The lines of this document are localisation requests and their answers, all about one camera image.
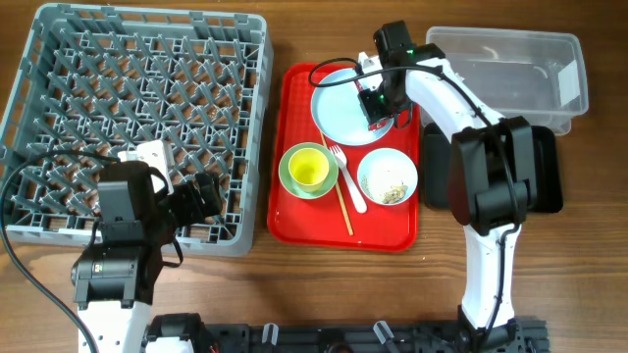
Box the white plastic fork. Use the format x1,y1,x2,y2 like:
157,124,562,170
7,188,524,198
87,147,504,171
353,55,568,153
330,145,367,214

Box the red plastic tray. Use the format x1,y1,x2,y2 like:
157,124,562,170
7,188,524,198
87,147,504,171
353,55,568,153
267,63,419,252

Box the light blue plate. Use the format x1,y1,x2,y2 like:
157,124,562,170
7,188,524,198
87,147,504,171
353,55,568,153
311,82,393,146

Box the light blue bowl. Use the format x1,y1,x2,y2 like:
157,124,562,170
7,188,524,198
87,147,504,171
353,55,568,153
357,148,418,206

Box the green bowl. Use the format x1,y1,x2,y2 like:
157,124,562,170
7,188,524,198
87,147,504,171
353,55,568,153
279,142,339,200

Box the yellow cup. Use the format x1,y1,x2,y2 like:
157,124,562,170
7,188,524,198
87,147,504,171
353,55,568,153
288,147,330,192

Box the red snack wrapper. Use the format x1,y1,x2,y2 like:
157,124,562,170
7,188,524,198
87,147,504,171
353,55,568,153
355,82,389,130

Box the black plastic tray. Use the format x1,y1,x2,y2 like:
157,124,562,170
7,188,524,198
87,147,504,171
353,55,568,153
422,123,563,214

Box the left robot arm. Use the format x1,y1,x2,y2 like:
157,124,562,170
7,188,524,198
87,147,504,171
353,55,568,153
71,161,223,352

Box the food scraps pile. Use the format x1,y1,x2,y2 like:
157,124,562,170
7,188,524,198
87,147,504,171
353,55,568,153
362,174,408,204

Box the grey plastic dishwasher rack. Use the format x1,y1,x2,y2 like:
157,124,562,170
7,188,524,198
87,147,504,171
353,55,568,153
1,3,274,257

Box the clear plastic bin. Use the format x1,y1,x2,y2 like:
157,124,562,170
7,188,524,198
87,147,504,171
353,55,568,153
426,26,589,135

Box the wooden chopstick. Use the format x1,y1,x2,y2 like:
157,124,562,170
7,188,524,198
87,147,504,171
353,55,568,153
319,130,354,236

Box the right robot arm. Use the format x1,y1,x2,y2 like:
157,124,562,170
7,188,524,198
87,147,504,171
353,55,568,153
355,21,538,346

